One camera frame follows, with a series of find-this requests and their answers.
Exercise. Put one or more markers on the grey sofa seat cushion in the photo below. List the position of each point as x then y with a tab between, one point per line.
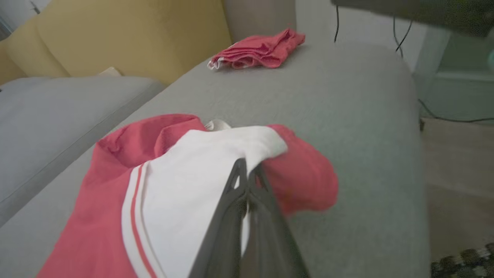
58	123

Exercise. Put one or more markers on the grey upright sofa panel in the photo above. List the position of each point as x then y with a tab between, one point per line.
258	15

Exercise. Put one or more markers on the beige cloth piece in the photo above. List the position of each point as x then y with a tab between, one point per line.
111	72

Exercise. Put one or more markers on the black white patterned rug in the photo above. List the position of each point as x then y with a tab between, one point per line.
467	262

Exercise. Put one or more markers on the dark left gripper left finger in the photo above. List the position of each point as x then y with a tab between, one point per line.
224	239

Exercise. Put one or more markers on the dark grey bar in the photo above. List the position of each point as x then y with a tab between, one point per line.
424	11

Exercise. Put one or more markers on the red basketball shorts small print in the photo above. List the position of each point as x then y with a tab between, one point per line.
262	52

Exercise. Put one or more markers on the red jersey white striped trim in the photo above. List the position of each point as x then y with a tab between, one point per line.
115	193

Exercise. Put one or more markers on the large grey sofa seat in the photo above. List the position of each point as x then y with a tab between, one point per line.
347	116

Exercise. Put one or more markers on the yellow sofa backrest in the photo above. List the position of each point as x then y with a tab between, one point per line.
135	34

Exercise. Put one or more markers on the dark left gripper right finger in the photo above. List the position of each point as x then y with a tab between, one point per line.
270	247

